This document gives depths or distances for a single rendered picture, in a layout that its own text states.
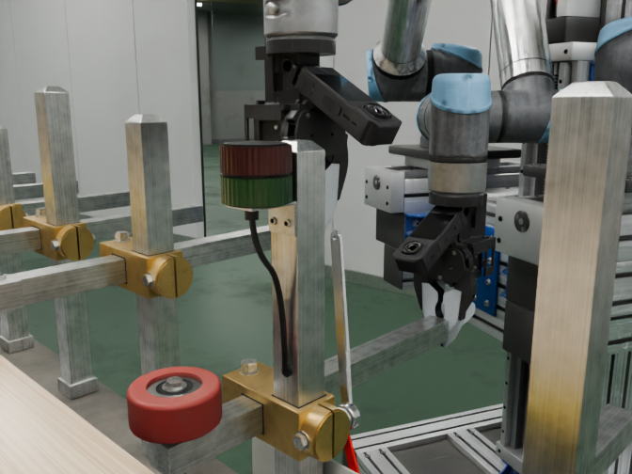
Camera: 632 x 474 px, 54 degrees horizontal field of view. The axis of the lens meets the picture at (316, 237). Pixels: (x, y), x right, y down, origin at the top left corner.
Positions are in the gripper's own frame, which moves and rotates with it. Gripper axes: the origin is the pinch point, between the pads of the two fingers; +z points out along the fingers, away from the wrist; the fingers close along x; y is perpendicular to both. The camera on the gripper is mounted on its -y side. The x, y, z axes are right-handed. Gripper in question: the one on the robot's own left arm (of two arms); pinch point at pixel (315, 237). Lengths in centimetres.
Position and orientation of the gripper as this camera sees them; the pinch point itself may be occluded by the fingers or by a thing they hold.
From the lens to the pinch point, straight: 65.4
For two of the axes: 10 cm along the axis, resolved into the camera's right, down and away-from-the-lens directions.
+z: 0.0, 9.8, 2.2
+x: -7.0, 1.6, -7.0
